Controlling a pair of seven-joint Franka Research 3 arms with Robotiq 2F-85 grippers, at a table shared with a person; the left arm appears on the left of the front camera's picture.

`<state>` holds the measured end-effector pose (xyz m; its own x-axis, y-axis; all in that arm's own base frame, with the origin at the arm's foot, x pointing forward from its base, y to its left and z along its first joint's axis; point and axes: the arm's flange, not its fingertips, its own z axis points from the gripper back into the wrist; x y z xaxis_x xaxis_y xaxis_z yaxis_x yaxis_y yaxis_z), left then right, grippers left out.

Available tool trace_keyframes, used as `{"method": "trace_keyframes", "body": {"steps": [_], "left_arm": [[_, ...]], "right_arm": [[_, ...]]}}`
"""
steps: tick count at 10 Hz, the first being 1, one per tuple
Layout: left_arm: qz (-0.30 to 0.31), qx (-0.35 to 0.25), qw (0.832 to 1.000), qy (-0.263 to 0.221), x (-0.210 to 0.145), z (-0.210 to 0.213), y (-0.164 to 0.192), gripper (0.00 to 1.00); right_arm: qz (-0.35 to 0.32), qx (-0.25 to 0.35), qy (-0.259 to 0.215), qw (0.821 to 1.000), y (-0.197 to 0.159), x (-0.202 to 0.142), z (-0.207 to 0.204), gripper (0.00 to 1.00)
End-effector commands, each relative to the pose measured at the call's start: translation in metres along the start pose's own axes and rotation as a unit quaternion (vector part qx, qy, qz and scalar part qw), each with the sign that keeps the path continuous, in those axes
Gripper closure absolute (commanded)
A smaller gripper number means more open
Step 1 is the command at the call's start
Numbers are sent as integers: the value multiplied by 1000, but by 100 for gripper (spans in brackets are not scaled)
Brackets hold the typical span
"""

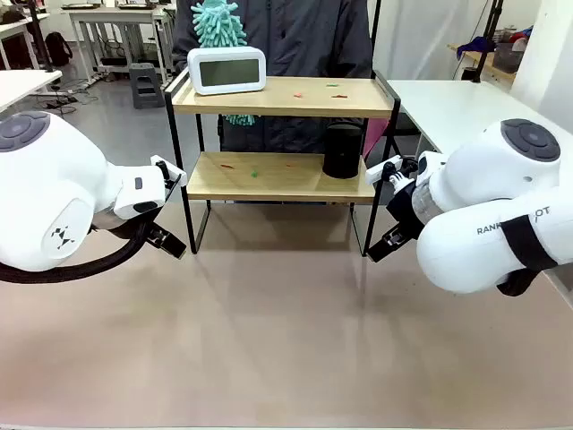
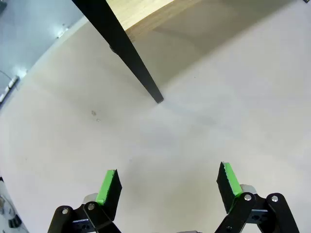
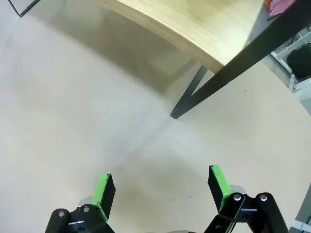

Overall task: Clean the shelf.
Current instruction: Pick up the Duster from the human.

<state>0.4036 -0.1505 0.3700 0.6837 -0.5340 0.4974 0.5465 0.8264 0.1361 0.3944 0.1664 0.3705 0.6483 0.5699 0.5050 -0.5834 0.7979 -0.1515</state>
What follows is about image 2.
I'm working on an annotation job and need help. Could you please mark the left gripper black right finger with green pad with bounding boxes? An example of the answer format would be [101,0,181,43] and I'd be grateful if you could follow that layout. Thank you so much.
[213,161,300,233]

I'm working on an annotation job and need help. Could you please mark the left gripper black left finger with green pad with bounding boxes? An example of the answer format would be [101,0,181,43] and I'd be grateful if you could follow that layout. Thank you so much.
[47,168,123,233]

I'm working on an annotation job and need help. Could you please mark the black frame wooden shelf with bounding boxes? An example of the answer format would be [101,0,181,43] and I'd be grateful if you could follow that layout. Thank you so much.
[71,0,239,104]

